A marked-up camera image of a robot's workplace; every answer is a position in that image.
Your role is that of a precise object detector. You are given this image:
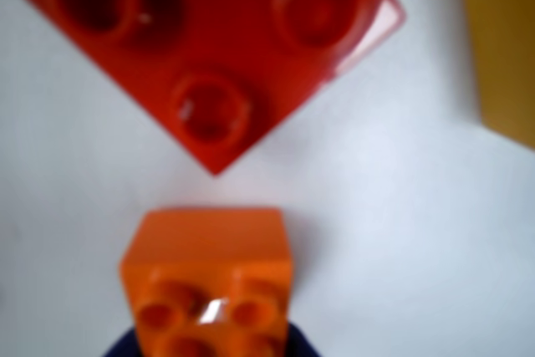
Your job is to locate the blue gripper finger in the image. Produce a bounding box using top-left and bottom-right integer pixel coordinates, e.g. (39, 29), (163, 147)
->
(286, 319), (321, 357)
(102, 325), (143, 357)

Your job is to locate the orange 2x4 toy block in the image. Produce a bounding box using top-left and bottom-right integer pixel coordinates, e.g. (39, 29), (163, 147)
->
(119, 206), (297, 357)

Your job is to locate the red 2x4 toy block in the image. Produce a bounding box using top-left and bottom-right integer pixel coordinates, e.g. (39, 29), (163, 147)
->
(0, 0), (407, 177)

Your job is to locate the yellow 2x2 toy block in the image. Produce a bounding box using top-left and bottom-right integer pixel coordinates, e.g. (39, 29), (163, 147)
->
(457, 0), (535, 151)

